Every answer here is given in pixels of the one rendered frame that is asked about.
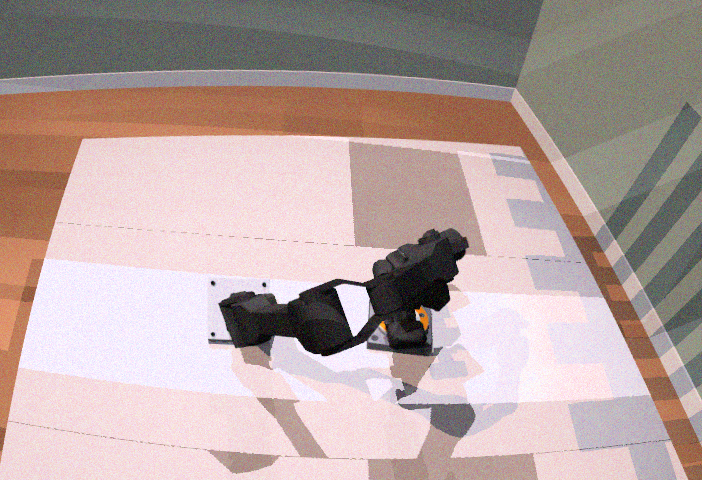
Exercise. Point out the orange round plate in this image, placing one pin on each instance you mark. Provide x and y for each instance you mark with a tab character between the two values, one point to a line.
419	313

